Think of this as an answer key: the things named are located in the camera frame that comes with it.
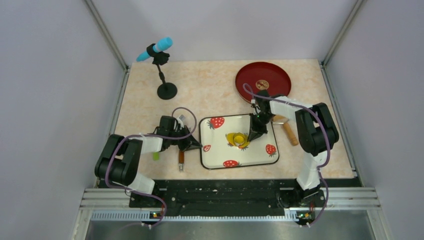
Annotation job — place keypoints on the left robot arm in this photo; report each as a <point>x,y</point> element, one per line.
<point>119,160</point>

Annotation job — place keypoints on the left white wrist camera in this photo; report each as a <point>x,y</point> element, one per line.
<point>181,121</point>

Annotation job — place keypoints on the red round tray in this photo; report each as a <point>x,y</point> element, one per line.
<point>262,76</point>

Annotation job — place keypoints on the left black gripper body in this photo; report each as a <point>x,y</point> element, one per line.
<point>185,143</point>

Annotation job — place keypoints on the metal scraper wooden handle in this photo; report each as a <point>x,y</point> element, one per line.
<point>181,161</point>

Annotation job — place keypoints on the blue microphone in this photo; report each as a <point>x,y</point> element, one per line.
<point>155,48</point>

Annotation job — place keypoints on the strawberry pattern white tray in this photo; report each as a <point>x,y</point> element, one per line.
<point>218,152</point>

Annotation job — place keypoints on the yellow dough ball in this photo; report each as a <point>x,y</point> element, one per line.
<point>238,139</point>

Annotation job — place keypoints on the wooden roller pin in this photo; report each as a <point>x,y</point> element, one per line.
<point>284,122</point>

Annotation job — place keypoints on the green small block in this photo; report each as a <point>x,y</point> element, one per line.
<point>156,156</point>

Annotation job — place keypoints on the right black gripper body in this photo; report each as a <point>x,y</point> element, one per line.
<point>259,122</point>

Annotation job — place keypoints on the aluminium frame bar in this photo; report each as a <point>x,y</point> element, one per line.
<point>113,205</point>

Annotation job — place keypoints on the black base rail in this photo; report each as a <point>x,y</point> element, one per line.
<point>225,198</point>

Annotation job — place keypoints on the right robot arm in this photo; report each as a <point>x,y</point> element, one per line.
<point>316,131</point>

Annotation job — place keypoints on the black microphone stand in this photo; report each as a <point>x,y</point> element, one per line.
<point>166,90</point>

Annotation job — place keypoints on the metal ring cutter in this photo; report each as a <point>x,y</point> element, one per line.
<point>238,133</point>

